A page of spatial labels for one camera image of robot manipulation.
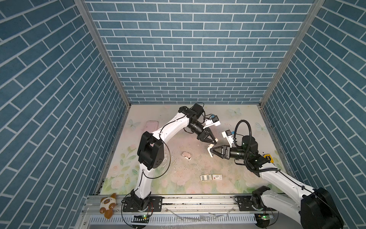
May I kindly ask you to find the aluminium corner frame post right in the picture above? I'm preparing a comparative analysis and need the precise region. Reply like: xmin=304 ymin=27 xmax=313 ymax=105
xmin=259 ymin=0 xmax=325 ymax=109

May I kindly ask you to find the pink phone case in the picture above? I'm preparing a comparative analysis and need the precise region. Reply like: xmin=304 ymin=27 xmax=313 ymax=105
xmin=143 ymin=120 xmax=159 ymax=133

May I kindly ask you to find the yellow tape measure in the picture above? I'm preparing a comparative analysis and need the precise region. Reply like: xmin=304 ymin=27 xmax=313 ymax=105
xmin=263 ymin=154 xmax=274 ymax=163

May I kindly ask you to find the staple box tray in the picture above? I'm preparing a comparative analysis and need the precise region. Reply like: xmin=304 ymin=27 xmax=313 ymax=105
xmin=200 ymin=174 xmax=212 ymax=181

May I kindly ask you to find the brown white plush toy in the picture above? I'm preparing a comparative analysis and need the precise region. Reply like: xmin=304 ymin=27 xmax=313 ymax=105
xmin=99 ymin=193 xmax=117 ymax=219

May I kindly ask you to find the aluminium corner frame post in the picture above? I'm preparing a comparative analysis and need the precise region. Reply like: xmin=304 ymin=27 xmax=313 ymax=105
xmin=259 ymin=0 xmax=325 ymax=109
xmin=74 ymin=0 xmax=131 ymax=109

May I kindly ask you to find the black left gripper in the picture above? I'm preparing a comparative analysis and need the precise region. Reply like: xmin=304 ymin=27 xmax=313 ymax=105
xmin=187 ymin=121 xmax=217 ymax=143

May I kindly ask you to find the aluminium corner frame post left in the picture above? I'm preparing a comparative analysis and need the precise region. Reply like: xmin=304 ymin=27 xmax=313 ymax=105
xmin=74 ymin=0 xmax=131 ymax=109

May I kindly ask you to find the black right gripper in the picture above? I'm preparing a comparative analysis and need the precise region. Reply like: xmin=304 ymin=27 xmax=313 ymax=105
xmin=211 ymin=145 xmax=249 ymax=161

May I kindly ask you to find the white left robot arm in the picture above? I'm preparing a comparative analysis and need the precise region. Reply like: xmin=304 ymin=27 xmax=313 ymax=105
xmin=130 ymin=103 xmax=220 ymax=211

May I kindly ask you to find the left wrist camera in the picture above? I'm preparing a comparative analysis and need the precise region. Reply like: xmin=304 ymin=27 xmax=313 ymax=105
xmin=204 ymin=114 xmax=221 ymax=128

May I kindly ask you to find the white staple box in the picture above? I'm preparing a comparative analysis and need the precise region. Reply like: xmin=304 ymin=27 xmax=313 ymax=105
xmin=212 ymin=174 xmax=223 ymax=180

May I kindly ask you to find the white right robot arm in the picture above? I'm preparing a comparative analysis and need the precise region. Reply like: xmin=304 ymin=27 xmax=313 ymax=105
xmin=208 ymin=135 xmax=344 ymax=229

